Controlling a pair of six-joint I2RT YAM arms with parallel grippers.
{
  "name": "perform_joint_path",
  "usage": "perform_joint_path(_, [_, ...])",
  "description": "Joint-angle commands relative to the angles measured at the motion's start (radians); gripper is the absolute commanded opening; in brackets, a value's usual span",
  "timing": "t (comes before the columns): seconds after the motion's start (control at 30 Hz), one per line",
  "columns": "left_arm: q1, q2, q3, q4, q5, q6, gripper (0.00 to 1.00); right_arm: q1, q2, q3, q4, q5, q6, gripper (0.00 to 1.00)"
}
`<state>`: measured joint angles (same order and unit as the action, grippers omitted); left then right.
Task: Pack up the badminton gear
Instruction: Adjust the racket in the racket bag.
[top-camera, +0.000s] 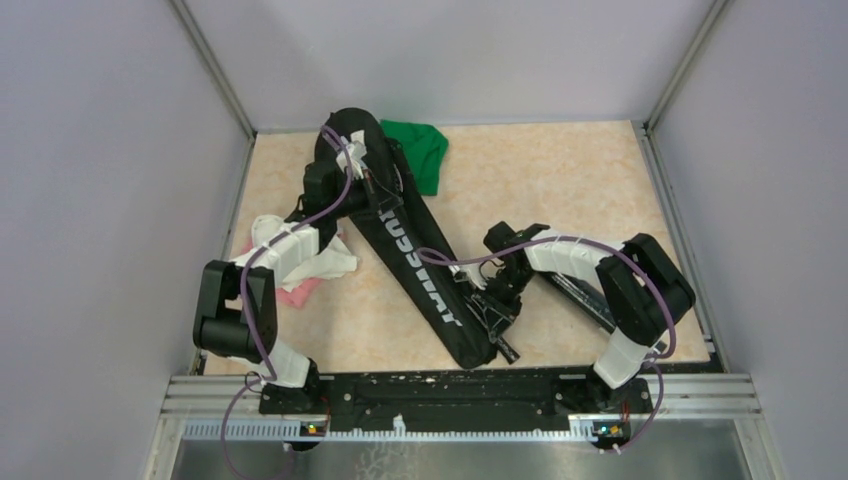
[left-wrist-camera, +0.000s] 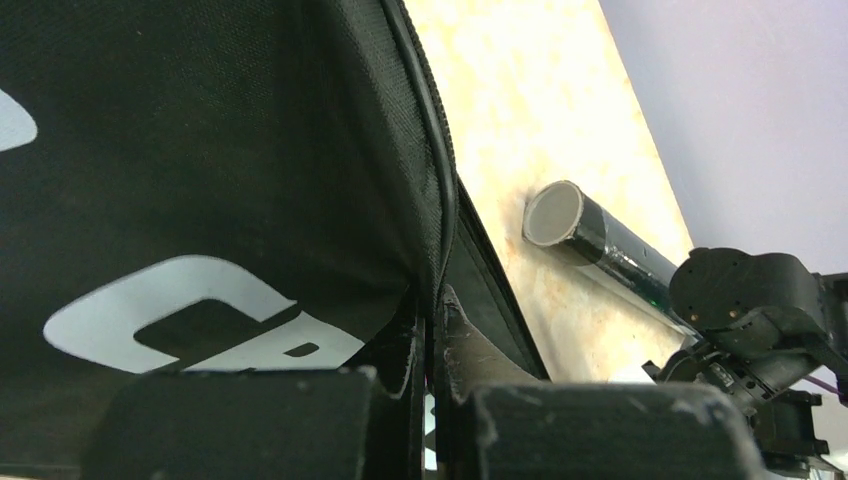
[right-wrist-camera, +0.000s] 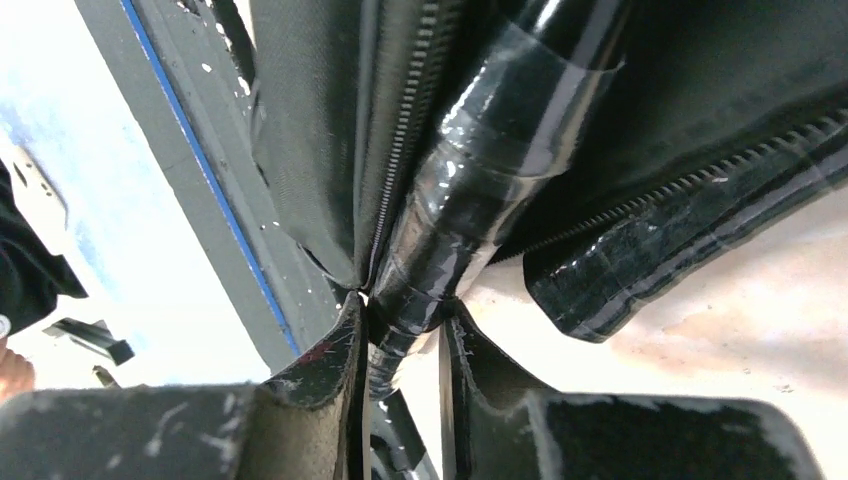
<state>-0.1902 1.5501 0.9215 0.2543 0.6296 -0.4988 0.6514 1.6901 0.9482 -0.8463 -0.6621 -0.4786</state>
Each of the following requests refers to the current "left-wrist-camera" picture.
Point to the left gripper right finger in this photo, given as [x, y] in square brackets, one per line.
[496, 421]

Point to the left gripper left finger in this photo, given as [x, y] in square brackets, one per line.
[361, 421]

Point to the black shuttlecock tube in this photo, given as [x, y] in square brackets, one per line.
[570, 226]

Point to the black racket bag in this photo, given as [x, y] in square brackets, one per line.
[220, 187]

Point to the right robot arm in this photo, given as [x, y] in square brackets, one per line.
[762, 323]

